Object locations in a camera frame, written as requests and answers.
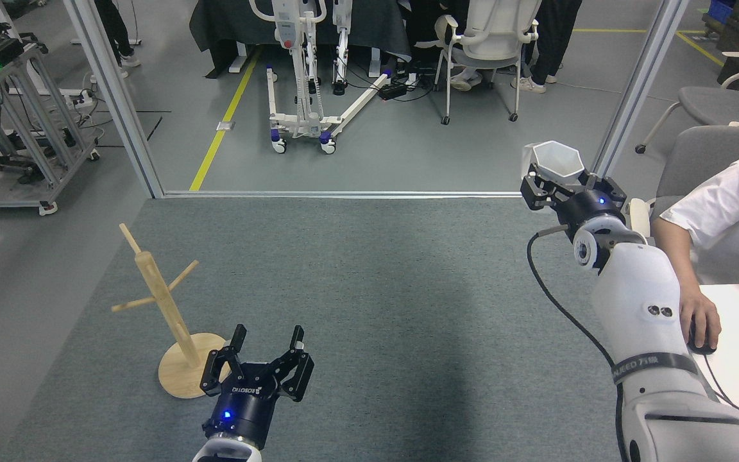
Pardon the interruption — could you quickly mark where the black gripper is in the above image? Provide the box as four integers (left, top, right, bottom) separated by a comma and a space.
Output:
200, 324, 315, 450
521, 164, 628, 237

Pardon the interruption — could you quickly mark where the white faceted cup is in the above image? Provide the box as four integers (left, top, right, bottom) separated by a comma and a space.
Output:
523, 140, 585, 187

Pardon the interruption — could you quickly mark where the black computer mouse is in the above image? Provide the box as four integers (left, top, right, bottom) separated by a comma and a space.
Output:
687, 321, 718, 355

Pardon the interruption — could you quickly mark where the wooden cup rack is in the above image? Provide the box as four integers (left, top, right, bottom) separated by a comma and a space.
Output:
112, 223, 229, 400

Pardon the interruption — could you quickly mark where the person's right hand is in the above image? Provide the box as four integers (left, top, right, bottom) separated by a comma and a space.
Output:
679, 287, 723, 352

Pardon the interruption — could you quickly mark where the grey padded chair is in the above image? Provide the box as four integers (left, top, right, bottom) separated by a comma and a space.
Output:
636, 51, 739, 155
626, 122, 739, 239

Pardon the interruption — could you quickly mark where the person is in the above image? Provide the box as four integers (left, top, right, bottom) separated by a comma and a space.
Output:
450, 64, 483, 92
650, 141, 739, 354
511, 0, 584, 95
90, 0, 141, 79

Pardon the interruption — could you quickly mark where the white office chair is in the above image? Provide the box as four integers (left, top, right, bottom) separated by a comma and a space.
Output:
432, 0, 542, 126

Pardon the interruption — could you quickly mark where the white stand on wheels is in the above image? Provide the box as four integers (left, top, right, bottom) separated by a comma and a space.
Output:
248, 0, 393, 155

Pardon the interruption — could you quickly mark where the white upright stand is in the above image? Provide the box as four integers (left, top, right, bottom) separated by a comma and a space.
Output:
331, 0, 356, 97

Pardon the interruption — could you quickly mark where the white power strip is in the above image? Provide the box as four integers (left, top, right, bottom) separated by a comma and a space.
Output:
62, 90, 98, 111

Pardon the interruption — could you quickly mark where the black cloth covered table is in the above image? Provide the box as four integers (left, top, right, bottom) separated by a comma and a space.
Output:
189, 0, 412, 79

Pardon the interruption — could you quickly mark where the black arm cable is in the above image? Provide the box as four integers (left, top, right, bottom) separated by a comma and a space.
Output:
527, 225, 630, 462

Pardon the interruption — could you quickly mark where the silver frame post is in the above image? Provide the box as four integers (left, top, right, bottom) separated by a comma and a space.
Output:
63, 0, 165, 200
591, 0, 691, 179

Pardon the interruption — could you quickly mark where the silver frame crossbar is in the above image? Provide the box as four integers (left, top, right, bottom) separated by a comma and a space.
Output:
162, 190, 525, 200

